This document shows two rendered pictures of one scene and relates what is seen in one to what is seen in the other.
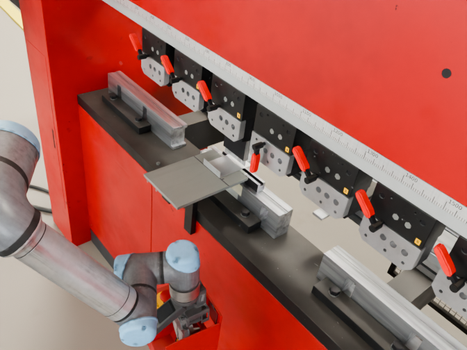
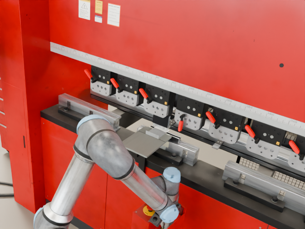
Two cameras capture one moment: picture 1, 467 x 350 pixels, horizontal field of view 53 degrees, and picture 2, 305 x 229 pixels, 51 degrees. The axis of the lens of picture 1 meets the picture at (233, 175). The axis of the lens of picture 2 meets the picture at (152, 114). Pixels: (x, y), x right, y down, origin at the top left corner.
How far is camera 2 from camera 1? 0.61 m
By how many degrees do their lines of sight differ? 17
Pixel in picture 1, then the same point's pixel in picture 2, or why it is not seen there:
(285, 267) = (205, 178)
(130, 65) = (67, 89)
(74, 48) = (39, 83)
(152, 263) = (159, 181)
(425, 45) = (270, 55)
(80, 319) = not seen: outside the picture
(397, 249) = (268, 150)
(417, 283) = (267, 172)
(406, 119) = (264, 87)
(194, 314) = not seen: hidden behind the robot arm
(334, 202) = (230, 136)
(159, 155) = not seen: hidden behind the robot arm
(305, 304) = (223, 192)
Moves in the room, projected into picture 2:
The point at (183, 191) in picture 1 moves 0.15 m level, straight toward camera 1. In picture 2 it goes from (144, 148) to (154, 165)
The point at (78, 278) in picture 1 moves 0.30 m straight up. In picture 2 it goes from (149, 186) to (159, 111)
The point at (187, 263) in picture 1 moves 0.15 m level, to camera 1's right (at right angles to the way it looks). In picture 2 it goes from (178, 176) to (210, 175)
